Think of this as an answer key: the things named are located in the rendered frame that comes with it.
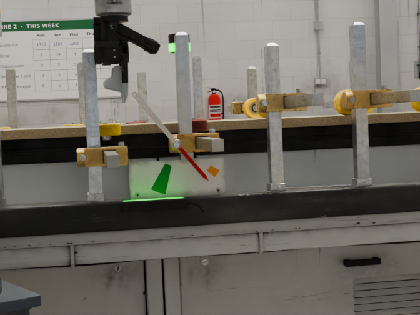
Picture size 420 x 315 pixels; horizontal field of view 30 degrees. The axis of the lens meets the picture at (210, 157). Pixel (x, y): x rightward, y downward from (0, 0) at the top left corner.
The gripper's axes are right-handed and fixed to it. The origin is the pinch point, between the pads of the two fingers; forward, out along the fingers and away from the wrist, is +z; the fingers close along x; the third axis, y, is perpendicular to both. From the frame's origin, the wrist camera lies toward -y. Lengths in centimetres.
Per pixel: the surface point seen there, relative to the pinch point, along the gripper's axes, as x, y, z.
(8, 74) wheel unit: -125, 36, -15
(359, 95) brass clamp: -13, -66, 1
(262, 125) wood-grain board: -32, -43, 9
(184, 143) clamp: -14.0, -16.1, 12.5
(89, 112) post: -15.3, 8.6, 3.0
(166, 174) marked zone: -14.1, -11.0, 20.7
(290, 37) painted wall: -717, -255, -85
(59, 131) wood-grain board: -33.8, 16.9, 8.0
